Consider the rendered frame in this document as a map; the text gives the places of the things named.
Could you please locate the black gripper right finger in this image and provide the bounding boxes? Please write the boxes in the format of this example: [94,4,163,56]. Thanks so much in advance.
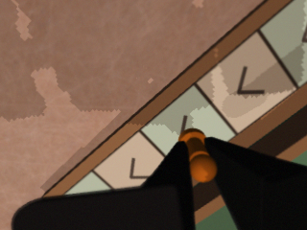
[204,137,307,230]

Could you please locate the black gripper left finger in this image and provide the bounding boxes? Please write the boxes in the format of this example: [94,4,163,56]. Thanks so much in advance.
[11,141,196,230]

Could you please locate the orange game pawn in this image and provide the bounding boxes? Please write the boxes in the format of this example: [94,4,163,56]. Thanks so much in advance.
[178,128,218,183]

